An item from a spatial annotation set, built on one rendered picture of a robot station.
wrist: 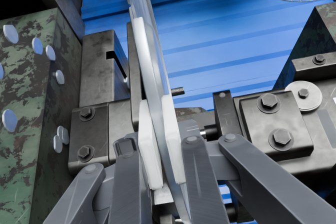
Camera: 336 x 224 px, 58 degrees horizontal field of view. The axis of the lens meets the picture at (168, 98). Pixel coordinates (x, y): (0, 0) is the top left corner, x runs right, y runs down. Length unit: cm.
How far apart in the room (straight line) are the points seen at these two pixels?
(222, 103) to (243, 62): 156
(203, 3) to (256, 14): 42
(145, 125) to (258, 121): 31
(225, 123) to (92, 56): 25
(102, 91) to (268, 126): 26
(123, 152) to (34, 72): 30
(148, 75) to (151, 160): 5
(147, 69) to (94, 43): 39
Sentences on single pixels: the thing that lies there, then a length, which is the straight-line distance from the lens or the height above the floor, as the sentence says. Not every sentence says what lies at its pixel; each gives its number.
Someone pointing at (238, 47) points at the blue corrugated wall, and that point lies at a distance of 217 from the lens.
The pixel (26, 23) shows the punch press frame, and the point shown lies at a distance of 52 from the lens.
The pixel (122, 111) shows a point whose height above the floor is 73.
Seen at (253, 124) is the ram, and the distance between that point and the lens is 46.
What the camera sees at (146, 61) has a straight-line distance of 18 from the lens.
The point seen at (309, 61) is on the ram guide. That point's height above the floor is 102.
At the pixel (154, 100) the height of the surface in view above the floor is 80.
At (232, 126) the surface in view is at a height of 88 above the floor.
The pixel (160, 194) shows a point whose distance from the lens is 50.
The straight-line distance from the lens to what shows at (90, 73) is 53.
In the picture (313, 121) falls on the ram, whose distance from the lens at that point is 51.
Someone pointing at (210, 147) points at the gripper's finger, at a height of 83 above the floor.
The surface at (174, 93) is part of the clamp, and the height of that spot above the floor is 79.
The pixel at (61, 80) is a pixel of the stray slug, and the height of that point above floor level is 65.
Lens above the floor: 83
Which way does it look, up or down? 5 degrees down
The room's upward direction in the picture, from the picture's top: 79 degrees clockwise
